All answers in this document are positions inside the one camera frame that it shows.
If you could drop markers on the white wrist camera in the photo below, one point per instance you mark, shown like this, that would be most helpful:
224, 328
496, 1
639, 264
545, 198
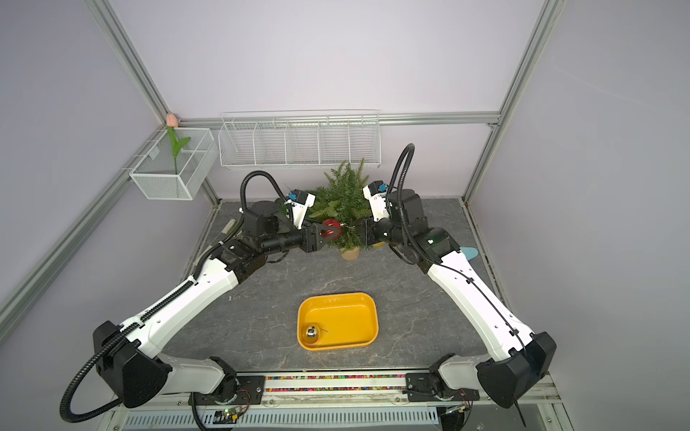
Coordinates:
375, 193
298, 203

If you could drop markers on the red ball ornament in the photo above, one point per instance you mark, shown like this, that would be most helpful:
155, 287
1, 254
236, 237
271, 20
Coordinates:
331, 224

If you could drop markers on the yellow plastic tray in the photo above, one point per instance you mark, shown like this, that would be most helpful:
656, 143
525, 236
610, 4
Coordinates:
350, 321

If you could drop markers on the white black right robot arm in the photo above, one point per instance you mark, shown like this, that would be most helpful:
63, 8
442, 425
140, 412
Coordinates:
517, 358

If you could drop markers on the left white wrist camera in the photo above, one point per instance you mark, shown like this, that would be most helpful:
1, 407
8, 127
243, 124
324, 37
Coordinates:
298, 203

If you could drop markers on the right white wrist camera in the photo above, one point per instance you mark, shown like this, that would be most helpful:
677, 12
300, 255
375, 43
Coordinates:
375, 193

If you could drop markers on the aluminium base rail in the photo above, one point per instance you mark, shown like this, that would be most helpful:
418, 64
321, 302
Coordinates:
374, 399

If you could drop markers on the pink artificial tulip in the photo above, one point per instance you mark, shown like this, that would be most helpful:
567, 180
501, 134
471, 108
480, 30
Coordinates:
177, 144

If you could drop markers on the small green christmas tree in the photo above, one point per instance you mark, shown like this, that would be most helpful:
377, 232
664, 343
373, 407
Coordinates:
342, 198

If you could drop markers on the small white mesh basket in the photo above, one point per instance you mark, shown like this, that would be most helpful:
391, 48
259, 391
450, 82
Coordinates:
154, 172

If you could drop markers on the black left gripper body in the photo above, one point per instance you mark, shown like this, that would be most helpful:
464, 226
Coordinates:
307, 245

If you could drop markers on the long white wire basket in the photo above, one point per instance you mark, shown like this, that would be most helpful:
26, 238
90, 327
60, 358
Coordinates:
299, 138

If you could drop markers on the silver ball ornament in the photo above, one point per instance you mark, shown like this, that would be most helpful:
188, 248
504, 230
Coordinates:
313, 334

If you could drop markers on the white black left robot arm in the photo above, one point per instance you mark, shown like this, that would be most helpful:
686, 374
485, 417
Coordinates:
129, 356

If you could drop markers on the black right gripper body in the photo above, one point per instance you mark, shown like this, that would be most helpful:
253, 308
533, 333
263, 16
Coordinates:
378, 232

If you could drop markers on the cream work glove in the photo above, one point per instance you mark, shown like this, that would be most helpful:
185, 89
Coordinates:
229, 227

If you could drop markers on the small green circuit board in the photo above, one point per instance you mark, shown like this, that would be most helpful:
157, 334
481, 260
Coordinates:
226, 416

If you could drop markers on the teal plastic scoop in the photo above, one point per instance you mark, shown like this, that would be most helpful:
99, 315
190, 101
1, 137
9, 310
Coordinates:
470, 252

